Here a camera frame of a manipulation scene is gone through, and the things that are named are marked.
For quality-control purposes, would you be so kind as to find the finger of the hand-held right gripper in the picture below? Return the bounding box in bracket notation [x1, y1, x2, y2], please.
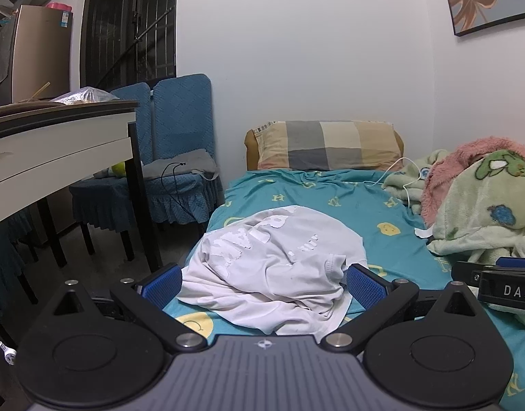
[453, 257, 525, 287]
[478, 271, 525, 306]

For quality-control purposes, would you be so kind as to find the checked beige grey pillow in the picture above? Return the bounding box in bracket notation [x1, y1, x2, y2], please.
[253, 120, 396, 171]

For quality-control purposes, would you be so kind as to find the white table with black legs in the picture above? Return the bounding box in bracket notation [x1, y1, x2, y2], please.
[0, 99, 162, 275]

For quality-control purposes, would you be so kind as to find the green pink fleece blanket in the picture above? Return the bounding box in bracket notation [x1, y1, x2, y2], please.
[382, 136, 525, 309]

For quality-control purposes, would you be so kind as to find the white charging cable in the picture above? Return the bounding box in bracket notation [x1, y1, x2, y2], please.
[365, 157, 423, 207]

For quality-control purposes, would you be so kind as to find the teal printed bed sheet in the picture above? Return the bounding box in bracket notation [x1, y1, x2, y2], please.
[162, 168, 525, 411]

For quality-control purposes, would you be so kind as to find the black cable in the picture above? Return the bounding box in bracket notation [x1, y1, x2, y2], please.
[160, 162, 212, 224]

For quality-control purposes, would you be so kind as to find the white printed t-shirt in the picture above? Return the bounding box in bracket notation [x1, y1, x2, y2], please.
[177, 205, 369, 337]

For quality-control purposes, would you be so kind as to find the grey cloth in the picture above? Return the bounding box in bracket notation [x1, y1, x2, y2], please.
[142, 149, 220, 180]

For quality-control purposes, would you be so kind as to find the beige fridge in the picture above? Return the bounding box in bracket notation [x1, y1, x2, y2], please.
[10, 4, 75, 105]

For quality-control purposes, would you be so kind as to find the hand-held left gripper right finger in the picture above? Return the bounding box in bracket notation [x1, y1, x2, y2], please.
[320, 264, 486, 354]

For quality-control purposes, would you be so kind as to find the clear plastic bag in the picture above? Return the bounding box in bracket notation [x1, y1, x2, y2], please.
[50, 87, 120, 106]

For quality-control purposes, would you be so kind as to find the dark window grille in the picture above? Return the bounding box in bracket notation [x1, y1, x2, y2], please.
[80, 0, 178, 91]

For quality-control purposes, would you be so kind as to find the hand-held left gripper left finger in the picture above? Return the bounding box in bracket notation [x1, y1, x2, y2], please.
[43, 264, 207, 354]

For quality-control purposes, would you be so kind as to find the white power plug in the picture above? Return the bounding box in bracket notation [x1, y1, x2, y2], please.
[0, 329, 17, 365]

